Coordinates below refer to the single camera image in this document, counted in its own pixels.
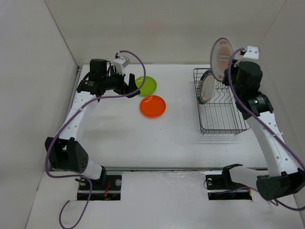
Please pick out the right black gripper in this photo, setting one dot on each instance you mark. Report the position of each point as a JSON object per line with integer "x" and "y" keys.
{"x": 233, "y": 67}

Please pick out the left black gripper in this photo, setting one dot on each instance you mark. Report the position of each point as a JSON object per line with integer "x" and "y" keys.
{"x": 124, "y": 88}

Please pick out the orange sunburst patterned plate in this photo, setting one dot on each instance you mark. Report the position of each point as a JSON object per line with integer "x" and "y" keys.
{"x": 221, "y": 53}

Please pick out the lime green plate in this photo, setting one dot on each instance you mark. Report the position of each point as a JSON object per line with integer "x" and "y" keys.
{"x": 149, "y": 87}

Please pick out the green rimmed white plate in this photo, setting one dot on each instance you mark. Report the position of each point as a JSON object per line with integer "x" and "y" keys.
{"x": 206, "y": 87}

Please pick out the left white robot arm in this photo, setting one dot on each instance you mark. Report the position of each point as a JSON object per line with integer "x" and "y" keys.
{"x": 65, "y": 150}

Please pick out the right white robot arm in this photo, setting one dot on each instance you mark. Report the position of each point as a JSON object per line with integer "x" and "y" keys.
{"x": 286, "y": 172}

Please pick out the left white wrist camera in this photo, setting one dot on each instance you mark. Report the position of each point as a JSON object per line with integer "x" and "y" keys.
{"x": 120, "y": 63}

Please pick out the black wire dish rack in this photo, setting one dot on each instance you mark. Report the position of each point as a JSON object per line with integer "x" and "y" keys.
{"x": 220, "y": 114}

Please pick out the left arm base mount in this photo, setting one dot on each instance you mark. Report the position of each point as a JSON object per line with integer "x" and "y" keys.
{"x": 110, "y": 191}

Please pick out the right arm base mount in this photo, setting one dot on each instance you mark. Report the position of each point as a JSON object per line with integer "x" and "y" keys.
{"x": 220, "y": 188}

